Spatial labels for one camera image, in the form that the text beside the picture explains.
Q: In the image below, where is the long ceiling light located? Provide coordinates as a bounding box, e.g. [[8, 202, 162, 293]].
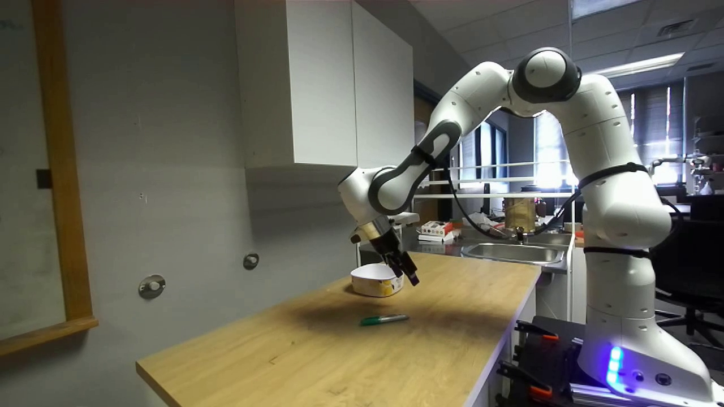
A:
[[592, 49, 687, 82]]

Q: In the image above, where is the brown paper bag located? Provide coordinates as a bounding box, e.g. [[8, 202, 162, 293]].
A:
[[503, 196, 539, 237]]

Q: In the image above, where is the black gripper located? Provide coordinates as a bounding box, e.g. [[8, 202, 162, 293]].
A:
[[348, 221, 422, 290]]

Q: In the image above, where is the green capped marker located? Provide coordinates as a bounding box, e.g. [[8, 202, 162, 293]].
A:
[[357, 312, 411, 327]]

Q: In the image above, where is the white bowl with yellow print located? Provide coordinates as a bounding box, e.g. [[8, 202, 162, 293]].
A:
[[348, 261, 404, 301]]

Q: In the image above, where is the wooden framed whiteboard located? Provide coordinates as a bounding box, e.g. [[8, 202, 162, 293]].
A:
[[0, 0, 102, 362]]

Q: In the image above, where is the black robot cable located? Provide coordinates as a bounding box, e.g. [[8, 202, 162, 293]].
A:
[[442, 160, 652, 244]]

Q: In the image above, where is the black office chair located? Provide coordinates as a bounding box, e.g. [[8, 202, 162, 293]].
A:
[[649, 193, 724, 350]]

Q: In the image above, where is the white wall cabinet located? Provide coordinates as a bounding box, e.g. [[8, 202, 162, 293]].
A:
[[232, 0, 417, 170]]

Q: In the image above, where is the black clamp with orange handle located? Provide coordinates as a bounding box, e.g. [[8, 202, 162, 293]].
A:
[[496, 362, 564, 407], [513, 318, 583, 367]]

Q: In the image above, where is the stainless steel sink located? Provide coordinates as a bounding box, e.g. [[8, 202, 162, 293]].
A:
[[456, 240, 571, 272]]

